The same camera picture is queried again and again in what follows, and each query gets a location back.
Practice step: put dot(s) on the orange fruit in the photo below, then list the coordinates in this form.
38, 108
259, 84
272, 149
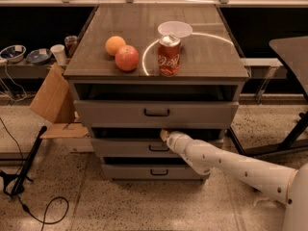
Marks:
113, 44

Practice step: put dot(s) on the brown cardboard box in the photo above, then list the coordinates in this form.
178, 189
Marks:
54, 102

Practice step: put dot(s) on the black stand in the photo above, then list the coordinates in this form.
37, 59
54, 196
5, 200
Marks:
13, 183
290, 143

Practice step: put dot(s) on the grey drawer cabinet wooden top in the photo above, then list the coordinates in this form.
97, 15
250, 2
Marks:
210, 68

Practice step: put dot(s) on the dark glass jar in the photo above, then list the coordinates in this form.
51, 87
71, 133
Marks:
71, 43

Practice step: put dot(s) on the dark table top right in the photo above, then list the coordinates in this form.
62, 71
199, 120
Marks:
293, 53

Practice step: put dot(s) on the grey bottom drawer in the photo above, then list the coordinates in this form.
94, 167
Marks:
152, 172

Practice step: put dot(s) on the white rimmed bowl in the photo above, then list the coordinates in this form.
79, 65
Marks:
14, 53

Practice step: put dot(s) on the white plastic bowl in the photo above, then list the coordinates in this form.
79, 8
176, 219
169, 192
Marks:
176, 28

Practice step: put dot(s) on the grey top drawer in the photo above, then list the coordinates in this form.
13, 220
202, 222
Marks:
156, 114

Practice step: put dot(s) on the grey drawer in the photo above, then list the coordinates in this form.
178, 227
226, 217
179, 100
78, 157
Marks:
152, 172
156, 114
132, 148

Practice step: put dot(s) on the blue bowl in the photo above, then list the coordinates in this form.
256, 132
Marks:
39, 56

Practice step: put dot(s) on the red cola can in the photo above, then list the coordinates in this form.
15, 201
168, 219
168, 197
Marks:
169, 47

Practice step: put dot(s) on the black stand right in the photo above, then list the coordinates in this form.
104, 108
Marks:
290, 143

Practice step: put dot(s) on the black stand left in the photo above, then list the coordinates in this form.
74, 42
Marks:
13, 183

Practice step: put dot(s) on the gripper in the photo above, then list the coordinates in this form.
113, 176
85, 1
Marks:
173, 141

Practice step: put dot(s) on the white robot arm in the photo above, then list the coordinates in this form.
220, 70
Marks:
285, 184

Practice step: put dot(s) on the white paper cup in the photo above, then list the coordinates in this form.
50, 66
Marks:
58, 51

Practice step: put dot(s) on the red apple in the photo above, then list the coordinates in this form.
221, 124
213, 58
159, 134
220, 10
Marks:
127, 58

